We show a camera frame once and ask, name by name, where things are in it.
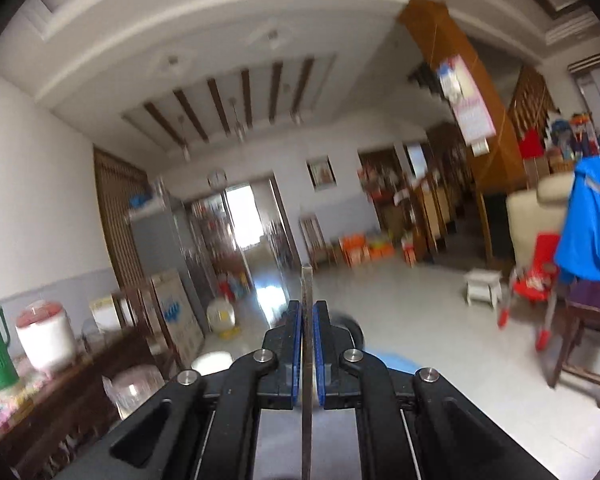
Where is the wooden lattice panel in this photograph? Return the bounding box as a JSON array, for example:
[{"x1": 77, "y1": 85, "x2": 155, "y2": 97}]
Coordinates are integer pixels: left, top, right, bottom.
[{"x1": 93, "y1": 146, "x2": 152, "y2": 302}]

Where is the round white appliance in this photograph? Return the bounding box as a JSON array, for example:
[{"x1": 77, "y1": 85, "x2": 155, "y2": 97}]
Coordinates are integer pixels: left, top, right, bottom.
[{"x1": 206, "y1": 297, "x2": 239, "y2": 339}]

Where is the silver refrigerator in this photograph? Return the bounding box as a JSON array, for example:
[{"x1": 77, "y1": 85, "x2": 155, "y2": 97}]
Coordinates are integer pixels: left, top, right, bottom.
[{"x1": 129, "y1": 199, "x2": 207, "y2": 311}]

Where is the dark wooden chair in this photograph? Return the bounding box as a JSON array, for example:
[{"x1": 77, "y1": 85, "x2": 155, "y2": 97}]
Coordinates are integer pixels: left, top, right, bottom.
[{"x1": 549, "y1": 280, "x2": 600, "y2": 409}]

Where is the red plastic chair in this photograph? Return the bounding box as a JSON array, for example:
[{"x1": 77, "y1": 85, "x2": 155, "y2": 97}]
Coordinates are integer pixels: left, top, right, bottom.
[{"x1": 497, "y1": 232, "x2": 562, "y2": 352}]

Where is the wooden shelf cabinet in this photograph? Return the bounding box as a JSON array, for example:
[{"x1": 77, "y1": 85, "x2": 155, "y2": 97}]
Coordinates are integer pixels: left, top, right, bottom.
[{"x1": 357, "y1": 149, "x2": 417, "y2": 257}]

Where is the orange box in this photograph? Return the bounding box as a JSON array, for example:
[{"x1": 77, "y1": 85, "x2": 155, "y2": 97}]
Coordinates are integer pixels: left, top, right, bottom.
[{"x1": 340, "y1": 233, "x2": 372, "y2": 267}]

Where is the small white stool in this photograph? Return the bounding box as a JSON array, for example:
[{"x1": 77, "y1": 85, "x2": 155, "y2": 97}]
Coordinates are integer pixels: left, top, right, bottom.
[{"x1": 463, "y1": 268, "x2": 504, "y2": 309}]

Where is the glass display cabinet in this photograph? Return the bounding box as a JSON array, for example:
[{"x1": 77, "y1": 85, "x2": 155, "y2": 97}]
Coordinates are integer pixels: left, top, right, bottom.
[{"x1": 186, "y1": 197, "x2": 247, "y2": 306}]

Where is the slim wooden chair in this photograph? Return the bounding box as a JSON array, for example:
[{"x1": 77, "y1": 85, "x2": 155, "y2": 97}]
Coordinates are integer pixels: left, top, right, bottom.
[{"x1": 299, "y1": 214, "x2": 339, "y2": 269}]

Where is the cream armchair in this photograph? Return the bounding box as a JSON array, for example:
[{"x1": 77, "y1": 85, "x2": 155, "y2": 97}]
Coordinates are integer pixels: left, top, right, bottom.
[{"x1": 505, "y1": 172, "x2": 577, "y2": 275}]

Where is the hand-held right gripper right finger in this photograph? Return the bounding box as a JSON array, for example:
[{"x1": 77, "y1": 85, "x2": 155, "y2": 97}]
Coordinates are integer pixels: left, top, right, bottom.
[{"x1": 314, "y1": 300, "x2": 561, "y2": 480}]

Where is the white and blue box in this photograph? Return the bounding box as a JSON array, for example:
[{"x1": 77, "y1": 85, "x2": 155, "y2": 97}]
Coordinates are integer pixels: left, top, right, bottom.
[{"x1": 150, "y1": 269, "x2": 206, "y2": 357}]

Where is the framed wall picture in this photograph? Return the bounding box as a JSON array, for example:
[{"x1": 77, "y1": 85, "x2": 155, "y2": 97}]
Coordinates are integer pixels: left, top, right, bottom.
[{"x1": 306, "y1": 158, "x2": 337, "y2": 191}]

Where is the white rice cooker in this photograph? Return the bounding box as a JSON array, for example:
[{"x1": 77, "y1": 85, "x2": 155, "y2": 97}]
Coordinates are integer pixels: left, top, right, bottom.
[{"x1": 16, "y1": 301, "x2": 78, "y2": 373}]

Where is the dark wooden sideboard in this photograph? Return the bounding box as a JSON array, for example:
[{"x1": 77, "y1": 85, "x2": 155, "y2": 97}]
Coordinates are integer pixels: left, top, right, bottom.
[{"x1": 0, "y1": 327, "x2": 183, "y2": 480}]

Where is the wall calendar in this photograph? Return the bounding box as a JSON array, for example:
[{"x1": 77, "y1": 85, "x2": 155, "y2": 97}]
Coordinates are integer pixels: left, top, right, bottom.
[{"x1": 437, "y1": 54, "x2": 497, "y2": 157}]

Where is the wooden pillar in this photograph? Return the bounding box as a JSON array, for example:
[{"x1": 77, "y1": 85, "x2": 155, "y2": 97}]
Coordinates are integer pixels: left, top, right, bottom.
[{"x1": 396, "y1": 0, "x2": 529, "y2": 267}]

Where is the metal chopstick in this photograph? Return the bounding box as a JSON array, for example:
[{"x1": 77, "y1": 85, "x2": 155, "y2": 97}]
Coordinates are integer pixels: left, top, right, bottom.
[{"x1": 302, "y1": 265, "x2": 314, "y2": 480}]

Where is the wooden partition shelf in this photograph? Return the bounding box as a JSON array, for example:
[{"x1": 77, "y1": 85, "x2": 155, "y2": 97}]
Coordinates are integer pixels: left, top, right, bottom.
[{"x1": 507, "y1": 66, "x2": 561, "y2": 133}]

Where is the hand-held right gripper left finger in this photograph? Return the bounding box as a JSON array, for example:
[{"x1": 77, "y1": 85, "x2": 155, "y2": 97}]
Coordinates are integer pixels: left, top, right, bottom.
[{"x1": 55, "y1": 300, "x2": 302, "y2": 480}]

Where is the blue jacket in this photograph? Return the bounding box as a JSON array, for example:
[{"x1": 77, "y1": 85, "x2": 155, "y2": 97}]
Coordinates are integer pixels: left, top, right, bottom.
[{"x1": 554, "y1": 154, "x2": 600, "y2": 286}]

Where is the patterned sideboard cover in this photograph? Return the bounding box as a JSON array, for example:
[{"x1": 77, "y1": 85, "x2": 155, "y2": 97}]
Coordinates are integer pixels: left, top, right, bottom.
[{"x1": 0, "y1": 357, "x2": 53, "y2": 433}]

